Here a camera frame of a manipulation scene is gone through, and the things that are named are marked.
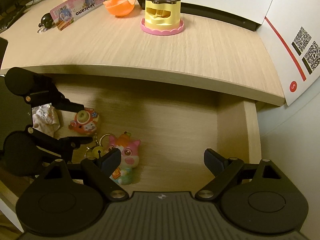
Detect orange plastic bowl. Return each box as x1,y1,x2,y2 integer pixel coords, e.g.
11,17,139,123
103,0,136,17

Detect yellow pudding cake toy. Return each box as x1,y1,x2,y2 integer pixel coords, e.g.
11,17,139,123
140,0,184,36

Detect yellow bell keychain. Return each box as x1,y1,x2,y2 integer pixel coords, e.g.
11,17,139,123
84,133,111,159

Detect black round keychain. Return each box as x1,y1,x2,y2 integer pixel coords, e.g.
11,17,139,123
37,13,54,33

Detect red round cartoon keychain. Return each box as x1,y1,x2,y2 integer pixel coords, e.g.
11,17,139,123
68,108,100,135

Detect large white cardboard box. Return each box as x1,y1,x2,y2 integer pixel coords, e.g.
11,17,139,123
138,0,319,105

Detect pink Volcano card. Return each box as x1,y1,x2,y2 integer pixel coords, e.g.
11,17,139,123
50,0,106,31

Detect pink fox squishy toy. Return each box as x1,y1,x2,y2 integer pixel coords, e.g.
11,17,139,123
108,132,141,185

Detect pink white cloth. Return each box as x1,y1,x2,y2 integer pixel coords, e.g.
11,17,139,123
32,103,60,137

